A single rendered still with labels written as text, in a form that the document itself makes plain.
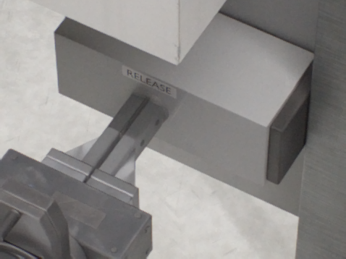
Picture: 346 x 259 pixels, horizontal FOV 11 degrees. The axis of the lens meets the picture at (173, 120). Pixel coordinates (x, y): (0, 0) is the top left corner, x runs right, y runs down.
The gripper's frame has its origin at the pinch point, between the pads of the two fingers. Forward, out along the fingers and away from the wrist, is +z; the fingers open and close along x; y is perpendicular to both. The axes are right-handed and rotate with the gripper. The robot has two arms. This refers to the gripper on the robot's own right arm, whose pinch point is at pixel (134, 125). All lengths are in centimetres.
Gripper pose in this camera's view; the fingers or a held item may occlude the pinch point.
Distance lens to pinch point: 149.3
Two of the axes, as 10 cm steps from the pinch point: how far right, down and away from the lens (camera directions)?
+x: 8.7, 3.9, -3.0
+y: 0.0, 6.1, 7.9
